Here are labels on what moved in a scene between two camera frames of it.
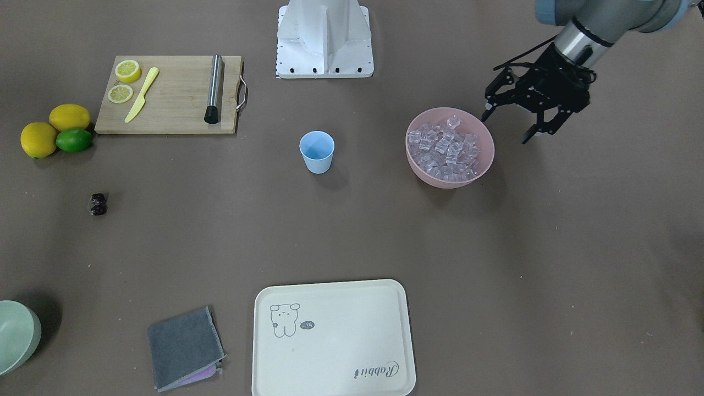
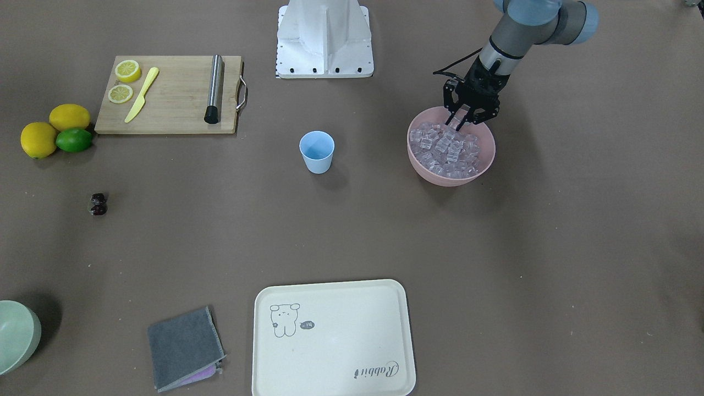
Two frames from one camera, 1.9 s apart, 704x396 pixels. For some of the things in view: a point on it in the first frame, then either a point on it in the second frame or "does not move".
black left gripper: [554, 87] → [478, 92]
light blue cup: [317, 148] does not move
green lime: [73, 140] does not move
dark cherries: [98, 204] does not move
